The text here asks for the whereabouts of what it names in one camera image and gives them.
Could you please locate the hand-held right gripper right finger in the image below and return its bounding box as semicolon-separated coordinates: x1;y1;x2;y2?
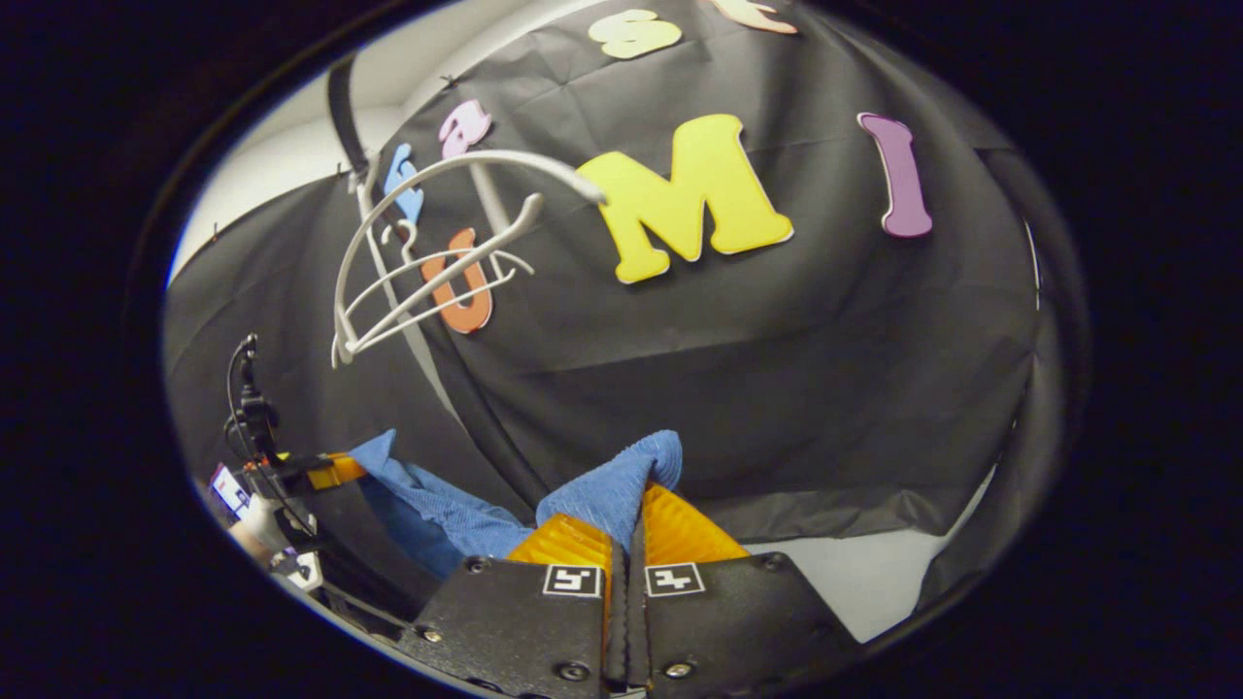
629;483;862;695

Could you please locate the blue shirt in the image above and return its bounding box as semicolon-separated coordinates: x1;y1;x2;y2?
348;429;684;583

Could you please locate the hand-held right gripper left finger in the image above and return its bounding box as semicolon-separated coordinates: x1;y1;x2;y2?
396;513;630;698

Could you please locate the white plastic hanger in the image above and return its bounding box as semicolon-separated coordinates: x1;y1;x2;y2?
332;149;609;370
342;221;535;341

